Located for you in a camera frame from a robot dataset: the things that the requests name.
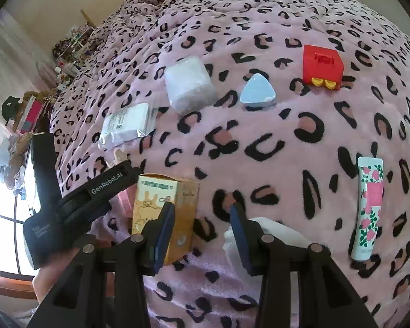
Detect white cloth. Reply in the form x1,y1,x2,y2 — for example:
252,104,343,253
222,216,312,281

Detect pink tubes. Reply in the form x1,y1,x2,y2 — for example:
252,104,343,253
113,148,139,219

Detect orange cartoon bear box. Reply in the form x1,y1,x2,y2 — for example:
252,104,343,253
132,173,199,266

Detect white plastic wipes packet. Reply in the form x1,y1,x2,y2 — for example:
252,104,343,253
98,102,157,150

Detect floral hand cream tube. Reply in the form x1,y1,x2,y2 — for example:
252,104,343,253
351,157,384,261

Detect clear cotton swab box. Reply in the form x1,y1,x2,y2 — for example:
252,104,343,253
164,56,218,116

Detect red toy block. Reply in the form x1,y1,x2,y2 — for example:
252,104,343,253
303,45,344,90

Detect person's left hand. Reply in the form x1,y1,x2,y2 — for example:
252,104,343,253
32,248,80,304

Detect pink book box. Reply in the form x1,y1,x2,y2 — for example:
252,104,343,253
17,96,43,134

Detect dark green cap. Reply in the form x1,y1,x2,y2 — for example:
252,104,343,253
1,96,20,124

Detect cluttered side shelf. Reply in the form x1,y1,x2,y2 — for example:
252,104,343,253
52,23,95,81

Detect pink leopard print blanket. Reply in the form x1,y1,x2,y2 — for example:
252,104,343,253
50,0,410,327

